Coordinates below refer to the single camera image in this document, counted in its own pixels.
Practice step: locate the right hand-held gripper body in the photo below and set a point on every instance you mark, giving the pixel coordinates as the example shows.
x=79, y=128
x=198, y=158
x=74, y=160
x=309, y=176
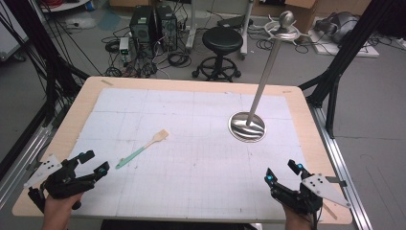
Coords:
x=311, y=193

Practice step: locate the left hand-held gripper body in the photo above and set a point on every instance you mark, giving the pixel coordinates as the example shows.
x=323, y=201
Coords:
x=65, y=184

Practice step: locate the silver metal utensil stand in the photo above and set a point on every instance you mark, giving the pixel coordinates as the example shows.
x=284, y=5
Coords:
x=261, y=80

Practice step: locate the person's left hand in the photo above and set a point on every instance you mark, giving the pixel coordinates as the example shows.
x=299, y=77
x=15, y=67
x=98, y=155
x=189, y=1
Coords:
x=60, y=212

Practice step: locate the person's right hand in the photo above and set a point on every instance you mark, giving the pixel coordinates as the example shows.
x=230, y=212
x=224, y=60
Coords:
x=296, y=219

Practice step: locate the white grid mat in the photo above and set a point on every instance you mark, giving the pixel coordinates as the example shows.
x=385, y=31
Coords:
x=188, y=153

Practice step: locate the small white power box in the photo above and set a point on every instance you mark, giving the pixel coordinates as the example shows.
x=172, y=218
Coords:
x=124, y=46

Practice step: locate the black round stool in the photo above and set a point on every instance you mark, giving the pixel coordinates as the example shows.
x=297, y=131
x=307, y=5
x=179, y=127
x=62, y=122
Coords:
x=220, y=52

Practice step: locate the black computer tower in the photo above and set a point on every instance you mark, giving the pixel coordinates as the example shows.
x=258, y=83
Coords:
x=167, y=27
x=142, y=28

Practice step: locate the grey helmet device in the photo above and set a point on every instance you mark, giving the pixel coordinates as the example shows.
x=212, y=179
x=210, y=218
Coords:
x=338, y=25

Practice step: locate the cardboard box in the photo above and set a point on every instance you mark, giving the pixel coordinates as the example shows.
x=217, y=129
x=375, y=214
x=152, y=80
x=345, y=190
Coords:
x=301, y=12

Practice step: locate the white metal stand leg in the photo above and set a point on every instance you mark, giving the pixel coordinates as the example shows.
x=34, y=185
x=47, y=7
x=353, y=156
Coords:
x=191, y=25

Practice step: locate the aluminium rail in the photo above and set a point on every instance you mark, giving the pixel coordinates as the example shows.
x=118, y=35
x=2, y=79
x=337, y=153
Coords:
x=24, y=159
x=340, y=159

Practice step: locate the black metal frame stand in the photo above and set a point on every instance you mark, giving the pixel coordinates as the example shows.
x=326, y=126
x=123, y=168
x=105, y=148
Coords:
x=44, y=57
x=338, y=64

